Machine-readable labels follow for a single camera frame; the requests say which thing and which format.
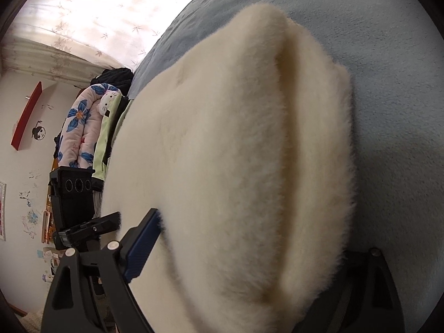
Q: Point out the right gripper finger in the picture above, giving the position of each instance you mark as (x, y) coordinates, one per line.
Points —
(70, 305)

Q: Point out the cream knit cardigan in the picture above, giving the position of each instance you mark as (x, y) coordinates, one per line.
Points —
(244, 147)

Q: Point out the black clothes pile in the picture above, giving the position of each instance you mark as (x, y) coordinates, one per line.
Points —
(120, 78)

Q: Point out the orange wooden headboard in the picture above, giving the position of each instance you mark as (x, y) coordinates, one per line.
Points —
(47, 219)

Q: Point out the floral rolled quilt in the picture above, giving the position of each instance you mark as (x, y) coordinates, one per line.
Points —
(80, 131)

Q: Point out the green folded garment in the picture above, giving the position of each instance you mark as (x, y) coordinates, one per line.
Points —
(111, 123)

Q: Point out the hello kitty plush toy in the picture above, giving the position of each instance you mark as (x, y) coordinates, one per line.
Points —
(106, 100)

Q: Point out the white floral curtain left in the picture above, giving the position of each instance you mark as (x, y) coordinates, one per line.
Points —
(72, 41)

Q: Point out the blue bed blanket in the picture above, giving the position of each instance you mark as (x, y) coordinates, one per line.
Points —
(394, 51)

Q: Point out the cartoon face wall sticker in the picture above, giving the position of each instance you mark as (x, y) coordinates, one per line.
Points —
(38, 131)

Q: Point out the red wall shelf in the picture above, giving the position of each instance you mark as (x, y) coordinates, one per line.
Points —
(25, 116)

